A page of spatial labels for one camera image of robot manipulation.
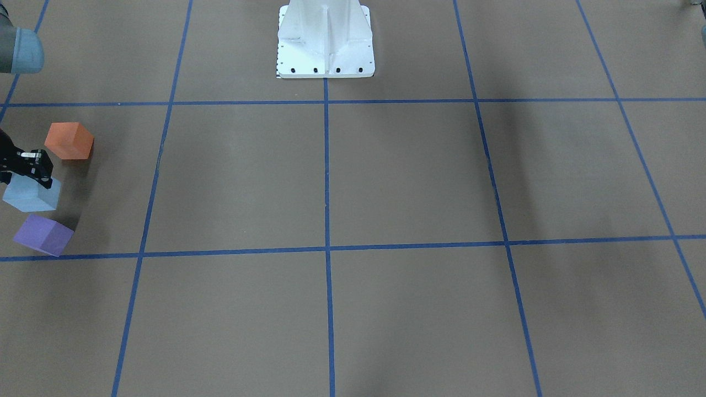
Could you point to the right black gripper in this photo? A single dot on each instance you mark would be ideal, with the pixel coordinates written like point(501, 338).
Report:
point(27, 164)

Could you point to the light blue foam block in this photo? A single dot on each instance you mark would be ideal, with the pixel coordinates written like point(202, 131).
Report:
point(28, 196)

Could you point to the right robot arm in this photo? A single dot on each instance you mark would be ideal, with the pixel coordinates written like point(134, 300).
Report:
point(22, 53)

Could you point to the orange foam block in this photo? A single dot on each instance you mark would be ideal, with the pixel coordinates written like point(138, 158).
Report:
point(69, 141)

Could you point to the purple foam block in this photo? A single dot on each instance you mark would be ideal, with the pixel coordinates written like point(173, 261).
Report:
point(43, 235)

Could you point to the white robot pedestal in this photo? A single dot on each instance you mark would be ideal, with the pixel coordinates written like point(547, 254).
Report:
point(325, 39)

